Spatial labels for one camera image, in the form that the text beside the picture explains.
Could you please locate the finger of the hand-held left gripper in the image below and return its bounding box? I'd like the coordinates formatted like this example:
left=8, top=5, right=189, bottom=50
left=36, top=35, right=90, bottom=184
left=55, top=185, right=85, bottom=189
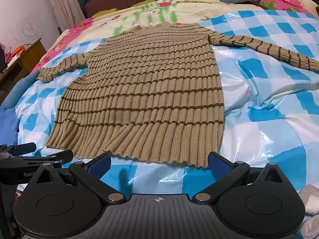
left=0, top=142, right=37, bottom=158
left=7, top=149, right=74, bottom=168

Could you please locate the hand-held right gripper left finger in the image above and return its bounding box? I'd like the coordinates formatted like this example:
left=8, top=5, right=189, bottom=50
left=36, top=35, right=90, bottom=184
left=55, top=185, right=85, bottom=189
left=31, top=151, right=127, bottom=204

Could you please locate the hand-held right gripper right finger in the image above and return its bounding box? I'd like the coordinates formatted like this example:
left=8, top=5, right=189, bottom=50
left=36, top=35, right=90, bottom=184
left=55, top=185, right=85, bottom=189
left=193, top=151, right=288, bottom=204

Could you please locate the tan striped ribbed sweater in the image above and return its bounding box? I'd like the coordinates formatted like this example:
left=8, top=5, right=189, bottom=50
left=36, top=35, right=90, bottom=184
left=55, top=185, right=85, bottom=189
left=37, top=22, right=319, bottom=168

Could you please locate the blue white checkered plastic sheet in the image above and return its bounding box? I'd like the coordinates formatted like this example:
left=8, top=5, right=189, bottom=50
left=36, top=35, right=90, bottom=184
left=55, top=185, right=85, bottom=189
left=15, top=9, right=319, bottom=205

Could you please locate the wooden cabinet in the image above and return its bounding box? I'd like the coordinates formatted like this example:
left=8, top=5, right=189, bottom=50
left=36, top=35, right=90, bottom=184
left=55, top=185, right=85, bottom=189
left=0, top=38, right=48, bottom=93

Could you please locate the black object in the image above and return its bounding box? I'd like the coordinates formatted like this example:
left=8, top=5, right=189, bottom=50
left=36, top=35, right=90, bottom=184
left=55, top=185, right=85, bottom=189
left=0, top=48, right=7, bottom=71

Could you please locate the white cloth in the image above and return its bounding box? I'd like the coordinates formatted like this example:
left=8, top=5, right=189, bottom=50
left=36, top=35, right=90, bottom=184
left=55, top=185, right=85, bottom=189
left=298, top=184, right=319, bottom=239

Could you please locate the orange white object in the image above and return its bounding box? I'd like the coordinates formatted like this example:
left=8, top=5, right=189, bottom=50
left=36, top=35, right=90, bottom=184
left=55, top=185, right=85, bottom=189
left=10, top=43, right=33, bottom=57

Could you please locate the yellow-green cloth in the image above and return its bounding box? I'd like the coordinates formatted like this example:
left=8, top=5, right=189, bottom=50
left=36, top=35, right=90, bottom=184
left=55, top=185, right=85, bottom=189
left=92, top=8, right=119, bottom=18

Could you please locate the patterned beige curtain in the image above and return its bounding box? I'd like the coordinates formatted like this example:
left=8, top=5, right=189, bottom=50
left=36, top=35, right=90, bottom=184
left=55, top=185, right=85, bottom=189
left=43, top=0, right=86, bottom=34

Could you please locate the yellow floral bedsheet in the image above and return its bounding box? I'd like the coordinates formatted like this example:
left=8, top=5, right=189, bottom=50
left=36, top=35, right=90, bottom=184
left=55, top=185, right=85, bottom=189
left=31, top=0, right=275, bottom=74

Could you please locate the pink floral blanket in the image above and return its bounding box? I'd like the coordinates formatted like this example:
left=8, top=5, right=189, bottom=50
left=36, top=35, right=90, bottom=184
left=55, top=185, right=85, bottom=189
left=259, top=0, right=319, bottom=18

